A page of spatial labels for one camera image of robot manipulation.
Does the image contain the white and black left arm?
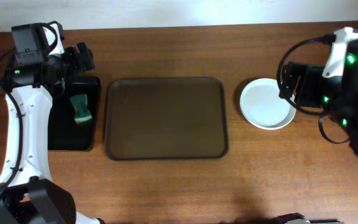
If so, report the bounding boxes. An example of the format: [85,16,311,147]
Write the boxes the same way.
[0,21,101,223]

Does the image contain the white plate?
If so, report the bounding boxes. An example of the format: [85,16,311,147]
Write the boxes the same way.
[239,78,296,130]

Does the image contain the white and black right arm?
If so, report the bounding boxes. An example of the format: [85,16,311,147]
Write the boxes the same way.
[276,27,358,156]

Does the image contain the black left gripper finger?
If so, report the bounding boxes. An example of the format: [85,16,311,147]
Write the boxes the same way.
[64,47,83,77]
[77,42,94,71]

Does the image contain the large brown tray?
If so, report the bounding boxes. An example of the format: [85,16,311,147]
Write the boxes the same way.
[104,77,229,161]

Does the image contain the small black tray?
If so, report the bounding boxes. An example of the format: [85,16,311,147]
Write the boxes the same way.
[48,76,101,151]

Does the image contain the green and yellow sponge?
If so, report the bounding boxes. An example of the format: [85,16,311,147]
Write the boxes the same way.
[70,94,93,124]

